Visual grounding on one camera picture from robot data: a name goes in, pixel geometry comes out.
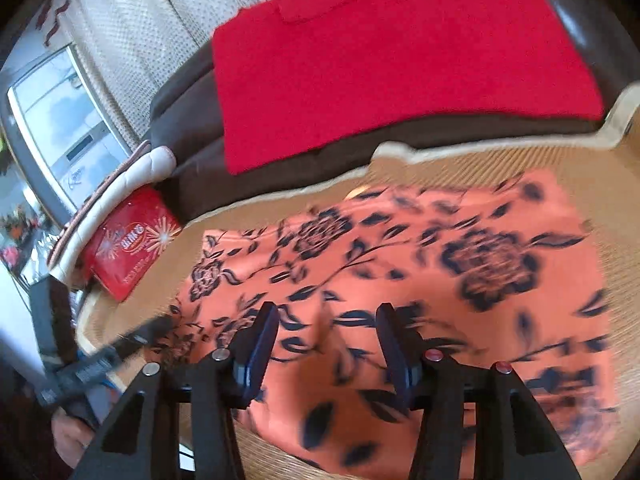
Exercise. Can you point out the folded white and red quilt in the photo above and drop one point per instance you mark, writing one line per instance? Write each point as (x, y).
(145, 167)

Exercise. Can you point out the person's left hand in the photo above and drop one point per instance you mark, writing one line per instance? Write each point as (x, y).
(70, 440)

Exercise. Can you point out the brown leather sofa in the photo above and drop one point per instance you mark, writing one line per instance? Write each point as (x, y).
(200, 160)

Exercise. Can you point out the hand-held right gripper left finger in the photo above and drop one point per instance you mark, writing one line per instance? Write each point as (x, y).
(260, 345)

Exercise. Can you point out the red tin box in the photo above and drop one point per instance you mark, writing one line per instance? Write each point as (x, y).
(130, 245)

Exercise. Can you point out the red knitted blanket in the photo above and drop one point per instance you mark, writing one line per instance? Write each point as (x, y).
(400, 60)

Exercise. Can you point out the orange floral dress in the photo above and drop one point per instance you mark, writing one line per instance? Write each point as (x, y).
(450, 310)

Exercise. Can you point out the silver floral refrigerator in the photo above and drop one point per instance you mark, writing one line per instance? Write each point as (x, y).
(60, 110)

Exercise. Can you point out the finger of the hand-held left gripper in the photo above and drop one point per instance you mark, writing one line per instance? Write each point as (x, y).
(145, 332)

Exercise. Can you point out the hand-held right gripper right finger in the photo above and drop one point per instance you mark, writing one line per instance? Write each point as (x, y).
(395, 350)

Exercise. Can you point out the beige dotted curtain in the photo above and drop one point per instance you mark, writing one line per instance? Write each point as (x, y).
(150, 35)

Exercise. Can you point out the woven bamboo mat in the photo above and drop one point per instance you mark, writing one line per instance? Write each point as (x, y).
(590, 160)

